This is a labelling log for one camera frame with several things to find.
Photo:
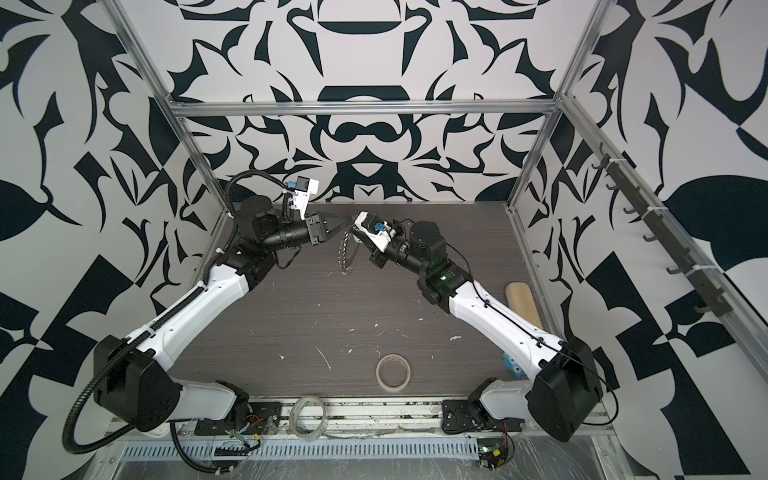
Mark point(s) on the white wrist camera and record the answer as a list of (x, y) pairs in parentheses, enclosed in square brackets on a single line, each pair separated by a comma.
[(380, 231), (296, 197)]

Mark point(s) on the circuit board with wires left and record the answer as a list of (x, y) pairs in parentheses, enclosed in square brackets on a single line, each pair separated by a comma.
[(247, 439)]

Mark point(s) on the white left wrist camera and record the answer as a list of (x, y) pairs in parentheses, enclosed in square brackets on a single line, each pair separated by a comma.
[(296, 197)]

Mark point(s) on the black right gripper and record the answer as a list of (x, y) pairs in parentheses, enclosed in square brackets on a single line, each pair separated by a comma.
[(382, 256)]

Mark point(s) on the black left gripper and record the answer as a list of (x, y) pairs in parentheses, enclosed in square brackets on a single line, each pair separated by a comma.
[(315, 234)]

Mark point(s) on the black wall hook rack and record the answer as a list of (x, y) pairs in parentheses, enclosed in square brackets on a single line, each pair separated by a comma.
[(664, 229)]

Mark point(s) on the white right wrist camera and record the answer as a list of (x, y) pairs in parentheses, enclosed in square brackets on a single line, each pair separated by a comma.
[(380, 231)]

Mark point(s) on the aluminium cage frame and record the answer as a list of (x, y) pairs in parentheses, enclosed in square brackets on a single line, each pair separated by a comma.
[(744, 323)]

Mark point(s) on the green circuit board right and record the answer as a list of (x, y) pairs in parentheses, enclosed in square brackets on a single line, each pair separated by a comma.
[(494, 453)]

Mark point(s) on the beige grey glasses case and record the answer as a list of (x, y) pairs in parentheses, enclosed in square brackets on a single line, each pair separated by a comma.
[(520, 300)]

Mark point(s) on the blue owl eraser toy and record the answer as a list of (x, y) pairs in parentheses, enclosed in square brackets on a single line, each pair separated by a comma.
[(513, 367)]

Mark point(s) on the brown tape roll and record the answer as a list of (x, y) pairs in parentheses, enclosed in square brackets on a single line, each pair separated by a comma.
[(393, 373)]

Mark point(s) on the clear tape roll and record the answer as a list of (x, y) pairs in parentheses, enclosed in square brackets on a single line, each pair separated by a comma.
[(308, 418)]

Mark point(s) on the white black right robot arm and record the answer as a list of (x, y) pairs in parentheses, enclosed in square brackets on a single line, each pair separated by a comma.
[(561, 385)]

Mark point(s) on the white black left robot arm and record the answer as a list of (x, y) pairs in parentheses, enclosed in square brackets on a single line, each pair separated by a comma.
[(132, 374)]

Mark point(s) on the silver ball chain keyring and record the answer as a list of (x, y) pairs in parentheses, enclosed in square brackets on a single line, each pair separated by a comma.
[(347, 252)]

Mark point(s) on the white slotted cable duct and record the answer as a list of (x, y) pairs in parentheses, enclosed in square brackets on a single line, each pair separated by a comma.
[(458, 448)]

